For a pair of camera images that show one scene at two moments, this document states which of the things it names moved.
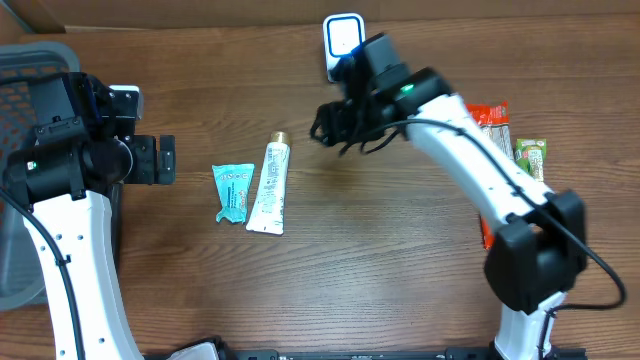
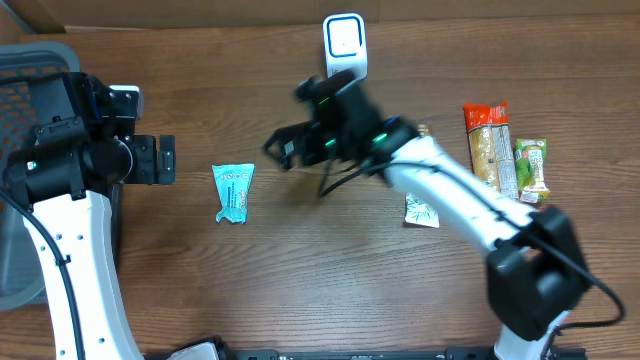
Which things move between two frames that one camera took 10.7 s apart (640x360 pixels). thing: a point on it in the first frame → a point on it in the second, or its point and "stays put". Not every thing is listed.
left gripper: (165, 160) stays put
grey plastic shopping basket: (22, 277) stays put
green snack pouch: (530, 154) stays put
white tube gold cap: (268, 210) → (416, 212)
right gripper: (334, 122) → (296, 147)
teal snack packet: (232, 183) stays put
